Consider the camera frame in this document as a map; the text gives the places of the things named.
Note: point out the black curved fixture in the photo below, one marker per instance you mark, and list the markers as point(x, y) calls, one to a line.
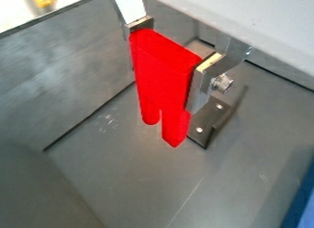
point(209, 120)

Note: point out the blue foam shape board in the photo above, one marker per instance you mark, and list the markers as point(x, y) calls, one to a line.
point(300, 216)

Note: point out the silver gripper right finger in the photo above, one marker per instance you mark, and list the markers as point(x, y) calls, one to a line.
point(211, 73)

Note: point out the red square-circle object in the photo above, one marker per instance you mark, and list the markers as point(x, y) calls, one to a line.
point(164, 67)

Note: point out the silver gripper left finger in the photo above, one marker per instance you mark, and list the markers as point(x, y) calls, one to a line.
point(133, 16)

